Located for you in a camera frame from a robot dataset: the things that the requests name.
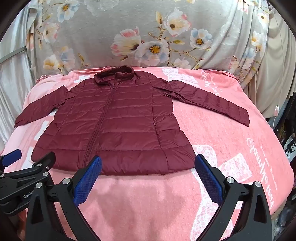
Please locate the white curtain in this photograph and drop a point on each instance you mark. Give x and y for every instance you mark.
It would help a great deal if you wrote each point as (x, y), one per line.
(13, 88)

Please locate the grey curtain tie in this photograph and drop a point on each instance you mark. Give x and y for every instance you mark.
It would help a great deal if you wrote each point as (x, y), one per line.
(16, 53)

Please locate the pink printed blanket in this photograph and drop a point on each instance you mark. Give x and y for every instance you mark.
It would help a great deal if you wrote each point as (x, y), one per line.
(208, 143)

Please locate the grey floral cloth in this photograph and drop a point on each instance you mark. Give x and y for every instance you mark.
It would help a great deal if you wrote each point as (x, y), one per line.
(138, 34)

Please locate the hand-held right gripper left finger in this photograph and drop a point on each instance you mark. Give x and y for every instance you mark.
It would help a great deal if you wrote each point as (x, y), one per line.
(87, 178)

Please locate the maroon puffer jacket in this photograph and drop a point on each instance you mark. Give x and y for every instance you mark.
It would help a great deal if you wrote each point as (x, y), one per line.
(111, 125)

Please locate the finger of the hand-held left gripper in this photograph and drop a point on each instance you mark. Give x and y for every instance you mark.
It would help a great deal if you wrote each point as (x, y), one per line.
(11, 156)
(45, 162)

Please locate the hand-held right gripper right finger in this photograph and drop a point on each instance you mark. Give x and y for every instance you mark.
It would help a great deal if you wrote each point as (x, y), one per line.
(208, 178)

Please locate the cluttered dark shelves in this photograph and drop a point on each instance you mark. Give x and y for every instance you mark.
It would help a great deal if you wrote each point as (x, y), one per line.
(288, 139)

